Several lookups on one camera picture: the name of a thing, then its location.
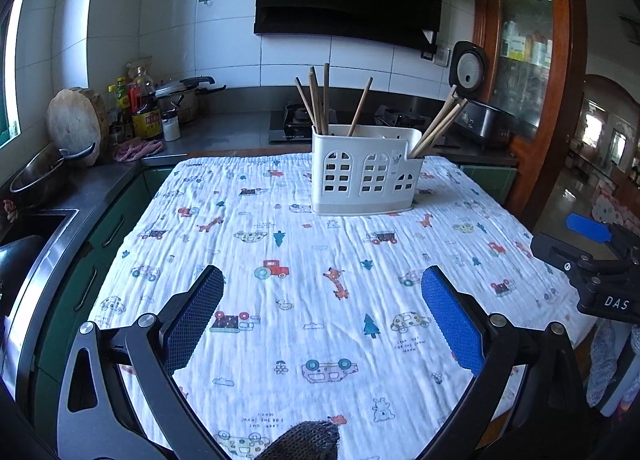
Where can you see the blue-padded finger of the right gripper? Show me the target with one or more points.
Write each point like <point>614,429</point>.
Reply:
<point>591,229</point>

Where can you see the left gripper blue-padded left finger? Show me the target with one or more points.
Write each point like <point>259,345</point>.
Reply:
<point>157,346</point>

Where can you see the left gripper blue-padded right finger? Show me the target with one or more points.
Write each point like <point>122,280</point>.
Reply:
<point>487,350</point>

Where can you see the dark wooden chopstick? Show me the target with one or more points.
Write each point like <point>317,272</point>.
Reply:
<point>305,102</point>

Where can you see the steel kitchen sink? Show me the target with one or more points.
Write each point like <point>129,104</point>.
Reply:
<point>34,258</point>

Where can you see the white cartoon-print cloth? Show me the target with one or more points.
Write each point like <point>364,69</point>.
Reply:
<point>322,317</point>

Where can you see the black rice cooker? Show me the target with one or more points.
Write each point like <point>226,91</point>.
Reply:
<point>468,72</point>

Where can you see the white plastic utensil holder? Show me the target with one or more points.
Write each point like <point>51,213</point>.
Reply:
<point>365,171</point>

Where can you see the pink cloth rag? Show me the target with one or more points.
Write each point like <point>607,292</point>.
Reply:
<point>136,149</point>

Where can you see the small white jar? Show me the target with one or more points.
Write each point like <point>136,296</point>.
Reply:
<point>171,127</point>

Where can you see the soy sauce bottle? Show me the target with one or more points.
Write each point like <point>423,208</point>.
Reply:
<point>144,106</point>

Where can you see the green-capped oil bottle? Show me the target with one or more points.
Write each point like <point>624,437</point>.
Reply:
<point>123,105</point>

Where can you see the pressure cooker pot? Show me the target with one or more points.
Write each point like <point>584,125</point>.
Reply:
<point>180,97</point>

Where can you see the black gas stove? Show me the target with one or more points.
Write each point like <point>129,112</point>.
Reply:
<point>293,125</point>

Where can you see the round wooden cutting board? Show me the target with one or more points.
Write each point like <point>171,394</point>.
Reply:
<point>76,119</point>

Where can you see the wooden glass-door cabinet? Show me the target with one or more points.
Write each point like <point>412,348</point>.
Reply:
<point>537,57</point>

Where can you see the steel pan with handle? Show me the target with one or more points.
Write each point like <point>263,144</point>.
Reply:
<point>38,180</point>

